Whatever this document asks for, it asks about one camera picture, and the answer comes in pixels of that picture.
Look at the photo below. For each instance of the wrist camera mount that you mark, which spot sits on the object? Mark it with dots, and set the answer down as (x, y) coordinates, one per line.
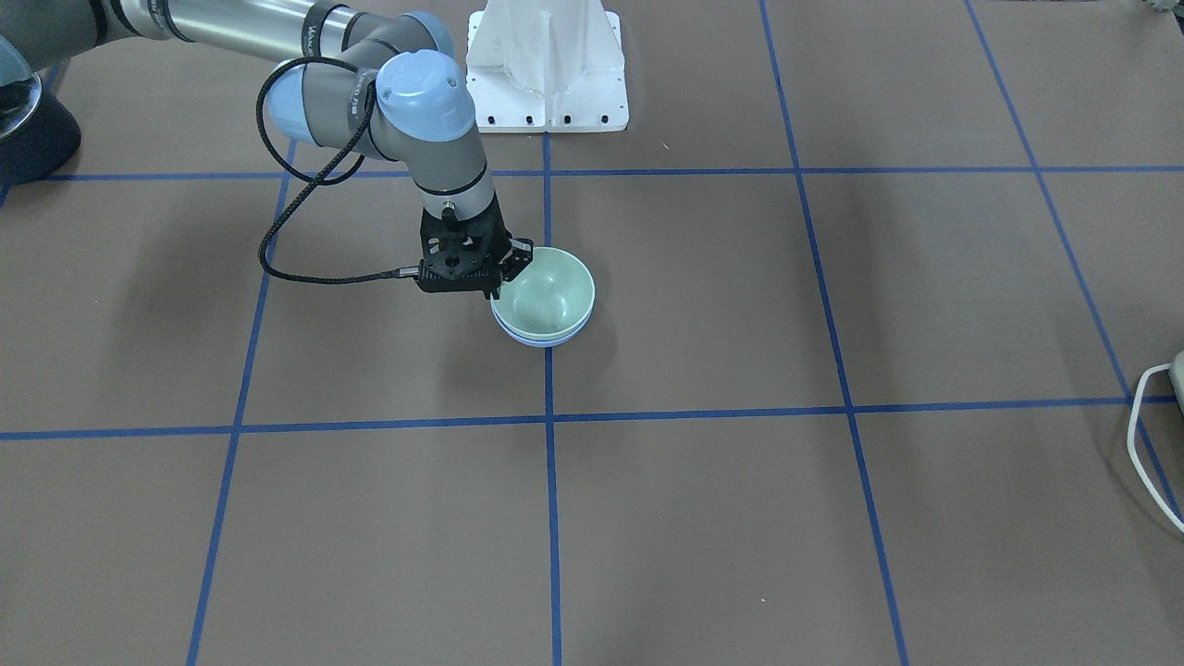
(455, 262)

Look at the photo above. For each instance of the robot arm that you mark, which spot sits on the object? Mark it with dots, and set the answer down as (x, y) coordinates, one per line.
(345, 82)

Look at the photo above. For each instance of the green bowl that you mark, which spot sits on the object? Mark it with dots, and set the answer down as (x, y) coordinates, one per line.
(552, 295)

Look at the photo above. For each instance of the dark blue saucepan with lid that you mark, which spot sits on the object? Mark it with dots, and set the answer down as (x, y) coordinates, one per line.
(38, 134)

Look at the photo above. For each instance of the blue bowl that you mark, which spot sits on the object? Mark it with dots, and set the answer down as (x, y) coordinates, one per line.
(540, 341)

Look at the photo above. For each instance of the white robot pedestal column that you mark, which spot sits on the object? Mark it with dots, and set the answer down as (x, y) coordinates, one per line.
(547, 66)

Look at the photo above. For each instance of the silver cream toaster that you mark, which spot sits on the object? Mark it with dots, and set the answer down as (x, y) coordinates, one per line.
(1176, 376)

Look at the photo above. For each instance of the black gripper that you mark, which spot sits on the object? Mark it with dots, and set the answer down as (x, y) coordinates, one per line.
(514, 260)

